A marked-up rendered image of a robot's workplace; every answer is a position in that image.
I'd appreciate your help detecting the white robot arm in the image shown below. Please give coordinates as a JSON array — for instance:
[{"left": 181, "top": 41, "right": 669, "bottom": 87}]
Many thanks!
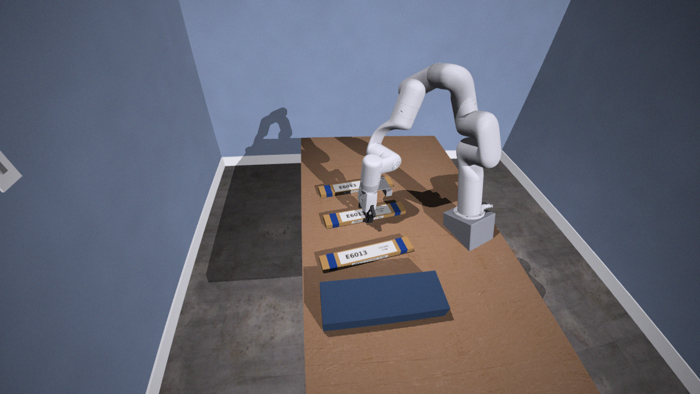
[{"left": 360, "top": 63, "right": 501, "bottom": 220}]

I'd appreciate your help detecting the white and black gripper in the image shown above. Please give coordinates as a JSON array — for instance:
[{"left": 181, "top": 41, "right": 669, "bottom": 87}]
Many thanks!
[{"left": 358, "top": 186, "right": 377, "bottom": 223}]

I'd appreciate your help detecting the tan cardboard pack with white label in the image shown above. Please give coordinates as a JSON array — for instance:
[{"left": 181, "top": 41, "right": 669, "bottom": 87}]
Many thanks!
[
  {"left": 323, "top": 201, "right": 406, "bottom": 229},
  {"left": 318, "top": 176, "right": 393, "bottom": 198}
]

